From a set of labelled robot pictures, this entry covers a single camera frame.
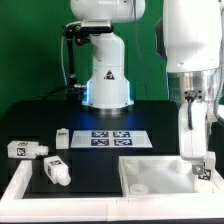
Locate white U-shaped obstacle fence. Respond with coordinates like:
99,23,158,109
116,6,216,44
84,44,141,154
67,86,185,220
0,161,224,223

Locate white square tabletop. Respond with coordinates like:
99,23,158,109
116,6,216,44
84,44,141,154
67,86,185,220
119,156,224,197

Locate black cables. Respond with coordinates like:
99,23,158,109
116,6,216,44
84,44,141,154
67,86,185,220
6,85,88,113

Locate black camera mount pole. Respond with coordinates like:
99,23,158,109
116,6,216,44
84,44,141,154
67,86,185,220
62,22,89,86

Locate white tag sheet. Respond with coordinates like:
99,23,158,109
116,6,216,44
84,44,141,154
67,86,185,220
71,130,152,148

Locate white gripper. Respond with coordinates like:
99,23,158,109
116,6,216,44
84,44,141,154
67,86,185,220
178,101,213,175

